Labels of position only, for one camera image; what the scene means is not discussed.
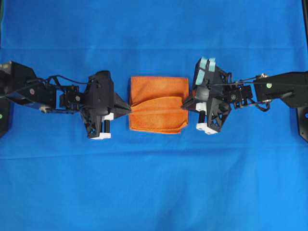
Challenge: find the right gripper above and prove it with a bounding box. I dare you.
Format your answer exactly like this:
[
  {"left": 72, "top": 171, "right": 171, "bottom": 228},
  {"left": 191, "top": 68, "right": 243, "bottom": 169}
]
[{"left": 181, "top": 57, "right": 232, "bottom": 135}]

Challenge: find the blue table cloth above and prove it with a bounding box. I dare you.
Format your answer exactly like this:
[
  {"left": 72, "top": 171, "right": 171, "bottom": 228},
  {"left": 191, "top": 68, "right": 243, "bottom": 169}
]
[{"left": 0, "top": 0, "right": 308, "bottom": 231}]

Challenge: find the black camera cable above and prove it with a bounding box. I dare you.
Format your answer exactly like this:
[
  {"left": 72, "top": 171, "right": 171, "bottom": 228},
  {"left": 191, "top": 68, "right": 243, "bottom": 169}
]
[{"left": 206, "top": 74, "right": 265, "bottom": 89}]

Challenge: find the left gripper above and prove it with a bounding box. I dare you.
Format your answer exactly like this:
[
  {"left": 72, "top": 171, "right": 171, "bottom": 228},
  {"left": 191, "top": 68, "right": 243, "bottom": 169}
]
[{"left": 80, "top": 71, "right": 131, "bottom": 139}]

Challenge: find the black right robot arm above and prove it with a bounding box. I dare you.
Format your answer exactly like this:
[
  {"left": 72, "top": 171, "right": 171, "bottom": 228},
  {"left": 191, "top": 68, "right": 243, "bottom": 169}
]
[{"left": 182, "top": 57, "right": 308, "bottom": 140}]

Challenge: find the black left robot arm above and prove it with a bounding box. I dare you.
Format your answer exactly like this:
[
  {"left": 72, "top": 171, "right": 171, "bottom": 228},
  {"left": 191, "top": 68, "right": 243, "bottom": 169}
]
[{"left": 0, "top": 61, "right": 131, "bottom": 140}]

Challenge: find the orange towel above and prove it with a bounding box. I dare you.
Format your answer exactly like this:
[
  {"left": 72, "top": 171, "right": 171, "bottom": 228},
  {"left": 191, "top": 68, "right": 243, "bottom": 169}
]
[{"left": 129, "top": 76, "right": 189, "bottom": 134}]

